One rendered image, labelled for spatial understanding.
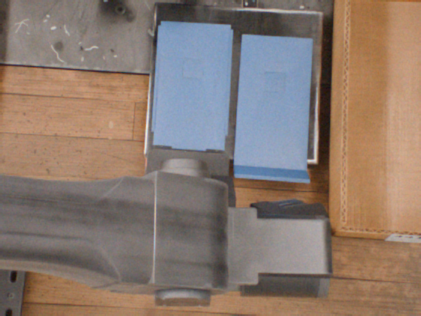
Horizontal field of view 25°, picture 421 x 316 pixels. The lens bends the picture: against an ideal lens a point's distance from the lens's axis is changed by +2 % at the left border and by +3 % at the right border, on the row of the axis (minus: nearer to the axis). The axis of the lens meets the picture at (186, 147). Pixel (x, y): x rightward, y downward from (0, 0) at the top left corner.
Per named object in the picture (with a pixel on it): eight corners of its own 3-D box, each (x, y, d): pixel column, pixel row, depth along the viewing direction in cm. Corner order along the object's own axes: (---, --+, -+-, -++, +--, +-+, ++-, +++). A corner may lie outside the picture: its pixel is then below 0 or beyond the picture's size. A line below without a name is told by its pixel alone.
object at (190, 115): (151, 169, 89) (150, 162, 86) (161, 22, 93) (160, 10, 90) (222, 174, 89) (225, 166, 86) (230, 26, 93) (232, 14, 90)
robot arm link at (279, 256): (316, 198, 69) (342, 159, 57) (320, 317, 66) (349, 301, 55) (160, 195, 69) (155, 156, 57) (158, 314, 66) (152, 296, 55)
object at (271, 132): (232, 183, 89) (234, 177, 86) (241, 35, 93) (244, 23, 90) (305, 189, 89) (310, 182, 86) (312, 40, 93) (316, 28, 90)
